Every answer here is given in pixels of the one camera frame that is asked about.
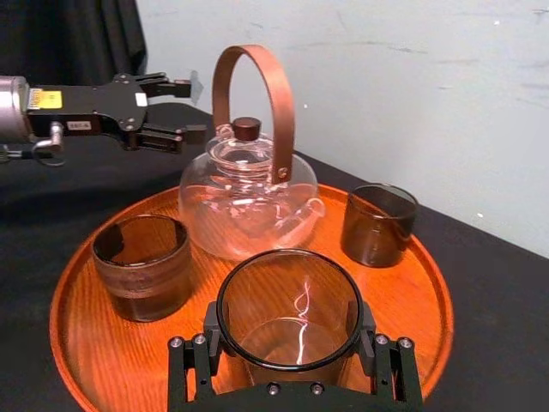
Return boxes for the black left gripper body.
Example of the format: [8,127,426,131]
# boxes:
[26,73,149,151]

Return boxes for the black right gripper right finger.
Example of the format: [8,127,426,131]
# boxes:
[344,300,425,403]

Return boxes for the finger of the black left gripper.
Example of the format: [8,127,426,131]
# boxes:
[136,123,208,155]
[136,71,193,105]

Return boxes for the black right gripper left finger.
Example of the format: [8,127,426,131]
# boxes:
[166,301,235,403]

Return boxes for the smoky glass tumbler black rim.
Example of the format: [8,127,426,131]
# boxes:
[215,248,366,387]

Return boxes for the round orange wooden tray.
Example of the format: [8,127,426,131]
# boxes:
[49,182,455,412]

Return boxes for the glass teapot lid brown knob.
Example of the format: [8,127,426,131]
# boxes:
[205,116,276,167]

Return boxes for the black curtain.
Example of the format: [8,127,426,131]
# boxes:
[0,0,149,90]

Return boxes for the smoky brown glass tumbler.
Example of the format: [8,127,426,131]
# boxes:
[340,183,419,269]
[91,214,193,324]

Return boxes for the black table cloth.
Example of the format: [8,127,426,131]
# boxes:
[0,101,549,412]

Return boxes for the thin dark cable silver plug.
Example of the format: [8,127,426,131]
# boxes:
[0,121,66,168]

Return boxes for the clear glass teapot leather handle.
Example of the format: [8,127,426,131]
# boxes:
[177,44,325,261]

